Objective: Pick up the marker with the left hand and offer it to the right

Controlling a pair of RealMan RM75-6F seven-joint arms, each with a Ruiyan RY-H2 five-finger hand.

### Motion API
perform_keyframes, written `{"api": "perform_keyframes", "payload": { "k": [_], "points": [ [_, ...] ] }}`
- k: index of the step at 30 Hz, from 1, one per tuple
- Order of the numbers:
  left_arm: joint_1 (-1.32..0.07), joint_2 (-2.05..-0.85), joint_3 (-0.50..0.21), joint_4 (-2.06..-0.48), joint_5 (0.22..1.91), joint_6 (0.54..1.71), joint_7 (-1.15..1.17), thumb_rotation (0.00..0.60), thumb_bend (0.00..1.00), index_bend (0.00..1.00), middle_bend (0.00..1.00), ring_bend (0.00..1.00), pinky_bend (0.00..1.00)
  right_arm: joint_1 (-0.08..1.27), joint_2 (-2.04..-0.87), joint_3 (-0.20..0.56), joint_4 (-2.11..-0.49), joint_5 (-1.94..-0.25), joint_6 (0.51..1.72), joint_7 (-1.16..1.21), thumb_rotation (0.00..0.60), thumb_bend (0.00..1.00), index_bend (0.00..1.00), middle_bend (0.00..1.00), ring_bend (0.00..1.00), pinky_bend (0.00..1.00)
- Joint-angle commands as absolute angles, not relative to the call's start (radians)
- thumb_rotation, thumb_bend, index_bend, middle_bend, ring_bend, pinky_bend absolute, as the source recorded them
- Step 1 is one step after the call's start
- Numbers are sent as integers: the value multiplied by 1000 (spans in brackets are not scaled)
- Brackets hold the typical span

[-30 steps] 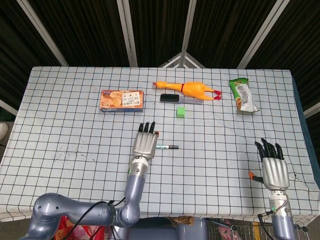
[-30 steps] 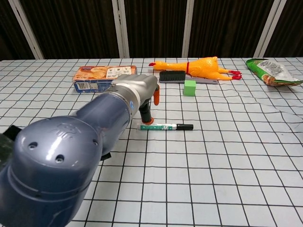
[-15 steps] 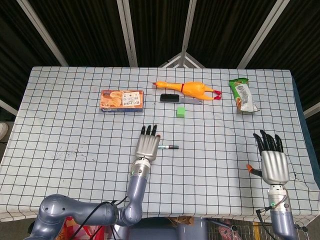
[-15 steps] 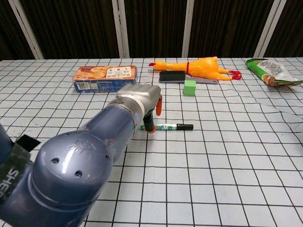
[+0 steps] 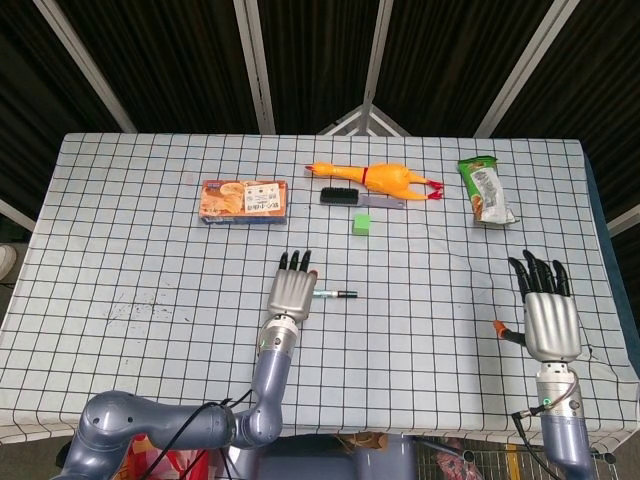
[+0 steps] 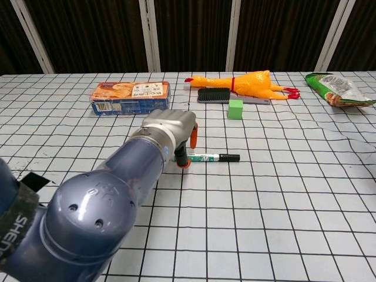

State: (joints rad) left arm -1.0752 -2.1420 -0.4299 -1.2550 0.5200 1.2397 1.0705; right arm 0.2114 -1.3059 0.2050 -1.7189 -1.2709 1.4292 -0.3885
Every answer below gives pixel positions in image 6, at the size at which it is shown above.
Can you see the orange biscuit box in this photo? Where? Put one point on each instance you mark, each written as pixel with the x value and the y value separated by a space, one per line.
pixel 132 94

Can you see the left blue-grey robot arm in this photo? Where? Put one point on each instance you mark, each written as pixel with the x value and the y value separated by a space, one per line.
pixel 88 220

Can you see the yellow rubber chicken toy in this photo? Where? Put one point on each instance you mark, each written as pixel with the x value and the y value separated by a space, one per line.
pixel 252 83

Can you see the white green marker pen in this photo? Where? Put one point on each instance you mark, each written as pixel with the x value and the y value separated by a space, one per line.
pixel 205 158

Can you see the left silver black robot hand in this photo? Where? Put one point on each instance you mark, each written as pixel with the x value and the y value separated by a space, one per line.
pixel 173 123

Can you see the white checkered tablecloth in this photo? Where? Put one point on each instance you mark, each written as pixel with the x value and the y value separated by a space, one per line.
pixel 264 205

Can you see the green snack bag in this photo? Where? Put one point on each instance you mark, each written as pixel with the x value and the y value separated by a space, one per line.
pixel 337 88

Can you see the green foam cube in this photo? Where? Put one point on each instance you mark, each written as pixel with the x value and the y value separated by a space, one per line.
pixel 235 110

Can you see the white metal frame bar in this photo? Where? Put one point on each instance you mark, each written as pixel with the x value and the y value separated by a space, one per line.
pixel 335 38
pixel 149 38
pixel 32 38
pixel 236 38

